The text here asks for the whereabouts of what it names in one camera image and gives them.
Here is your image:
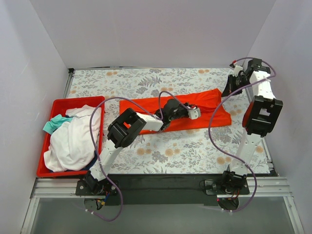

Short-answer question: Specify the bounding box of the orange t shirt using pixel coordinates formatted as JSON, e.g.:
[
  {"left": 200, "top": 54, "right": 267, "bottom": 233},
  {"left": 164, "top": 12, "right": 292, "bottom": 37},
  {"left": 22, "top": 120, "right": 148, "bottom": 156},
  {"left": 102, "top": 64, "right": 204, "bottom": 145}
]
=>
[{"left": 119, "top": 89, "right": 232, "bottom": 132}]

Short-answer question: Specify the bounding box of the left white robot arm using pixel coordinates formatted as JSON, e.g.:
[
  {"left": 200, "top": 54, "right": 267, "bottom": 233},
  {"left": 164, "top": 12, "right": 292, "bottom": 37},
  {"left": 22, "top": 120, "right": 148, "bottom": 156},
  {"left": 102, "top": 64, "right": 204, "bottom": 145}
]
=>
[{"left": 83, "top": 97, "right": 201, "bottom": 195}]

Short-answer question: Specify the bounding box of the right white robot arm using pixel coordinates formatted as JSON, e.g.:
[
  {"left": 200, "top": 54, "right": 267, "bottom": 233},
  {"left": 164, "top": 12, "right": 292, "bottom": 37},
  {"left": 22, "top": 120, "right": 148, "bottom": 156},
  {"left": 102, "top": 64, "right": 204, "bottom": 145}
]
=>
[{"left": 220, "top": 58, "right": 283, "bottom": 194}]

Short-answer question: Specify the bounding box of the blue garment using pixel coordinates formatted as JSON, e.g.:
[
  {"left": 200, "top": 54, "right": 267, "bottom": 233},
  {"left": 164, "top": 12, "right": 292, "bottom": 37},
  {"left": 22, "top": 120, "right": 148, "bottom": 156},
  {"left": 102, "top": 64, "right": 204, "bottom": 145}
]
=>
[{"left": 81, "top": 155, "right": 98, "bottom": 171}]

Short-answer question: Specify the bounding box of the white t shirt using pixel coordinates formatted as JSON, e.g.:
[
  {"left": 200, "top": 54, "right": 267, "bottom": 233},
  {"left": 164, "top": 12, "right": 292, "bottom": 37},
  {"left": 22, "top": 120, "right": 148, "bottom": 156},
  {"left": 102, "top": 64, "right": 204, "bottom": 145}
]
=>
[{"left": 43, "top": 105, "right": 101, "bottom": 172}]

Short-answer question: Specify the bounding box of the teal garment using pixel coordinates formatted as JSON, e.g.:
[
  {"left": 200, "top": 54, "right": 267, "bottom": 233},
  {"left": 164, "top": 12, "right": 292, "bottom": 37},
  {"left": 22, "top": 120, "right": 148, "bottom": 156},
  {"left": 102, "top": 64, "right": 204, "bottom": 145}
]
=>
[{"left": 43, "top": 114, "right": 73, "bottom": 135}]

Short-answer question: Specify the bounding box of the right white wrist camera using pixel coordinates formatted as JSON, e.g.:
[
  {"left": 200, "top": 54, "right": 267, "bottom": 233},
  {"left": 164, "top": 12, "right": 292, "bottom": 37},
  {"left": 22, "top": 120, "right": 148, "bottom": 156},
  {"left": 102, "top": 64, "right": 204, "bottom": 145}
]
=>
[{"left": 230, "top": 60, "right": 243, "bottom": 77}]

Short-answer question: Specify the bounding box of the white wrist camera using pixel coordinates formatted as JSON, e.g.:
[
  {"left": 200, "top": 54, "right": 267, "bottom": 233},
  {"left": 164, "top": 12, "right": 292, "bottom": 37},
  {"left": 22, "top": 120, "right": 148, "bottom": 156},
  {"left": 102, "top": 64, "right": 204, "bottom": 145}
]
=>
[
  {"left": 188, "top": 107, "right": 201, "bottom": 120},
  {"left": 230, "top": 60, "right": 243, "bottom": 77}
]

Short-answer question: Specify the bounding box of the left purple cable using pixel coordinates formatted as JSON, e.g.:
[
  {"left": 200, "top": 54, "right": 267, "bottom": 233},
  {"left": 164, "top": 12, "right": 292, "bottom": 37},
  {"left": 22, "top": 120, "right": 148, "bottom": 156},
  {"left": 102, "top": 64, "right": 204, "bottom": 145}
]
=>
[{"left": 89, "top": 91, "right": 195, "bottom": 222}]

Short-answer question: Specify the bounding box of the purple cable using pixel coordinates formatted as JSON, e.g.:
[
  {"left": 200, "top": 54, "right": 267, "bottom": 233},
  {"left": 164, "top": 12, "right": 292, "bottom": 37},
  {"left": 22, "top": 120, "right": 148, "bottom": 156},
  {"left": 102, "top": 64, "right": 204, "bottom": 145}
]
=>
[
  {"left": 89, "top": 91, "right": 195, "bottom": 222},
  {"left": 208, "top": 57, "right": 277, "bottom": 213}
]

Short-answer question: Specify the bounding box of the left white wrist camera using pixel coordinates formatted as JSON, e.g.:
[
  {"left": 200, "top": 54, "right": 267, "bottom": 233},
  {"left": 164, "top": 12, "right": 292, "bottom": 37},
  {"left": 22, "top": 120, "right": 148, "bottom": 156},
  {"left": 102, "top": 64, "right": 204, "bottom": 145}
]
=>
[{"left": 188, "top": 107, "right": 201, "bottom": 120}]

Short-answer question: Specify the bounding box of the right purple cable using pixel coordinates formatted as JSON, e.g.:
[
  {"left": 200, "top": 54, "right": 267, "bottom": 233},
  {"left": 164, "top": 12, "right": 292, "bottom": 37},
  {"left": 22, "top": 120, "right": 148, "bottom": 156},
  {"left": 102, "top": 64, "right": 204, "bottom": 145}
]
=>
[{"left": 208, "top": 57, "right": 277, "bottom": 213}]

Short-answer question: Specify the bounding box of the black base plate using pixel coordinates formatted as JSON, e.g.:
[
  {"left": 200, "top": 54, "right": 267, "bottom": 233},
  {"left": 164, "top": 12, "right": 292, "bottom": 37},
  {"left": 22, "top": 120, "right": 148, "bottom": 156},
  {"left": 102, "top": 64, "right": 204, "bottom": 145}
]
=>
[{"left": 75, "top": 173, "right": 252, "bottom": 207}]

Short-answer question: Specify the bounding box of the aluminium frame rail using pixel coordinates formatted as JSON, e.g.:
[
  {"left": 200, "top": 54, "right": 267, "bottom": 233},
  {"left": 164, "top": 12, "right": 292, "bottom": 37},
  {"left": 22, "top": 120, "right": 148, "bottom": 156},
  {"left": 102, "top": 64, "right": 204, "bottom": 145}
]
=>
[{"left": 31, "top": 177, "right": 292, "bottom": 198}]

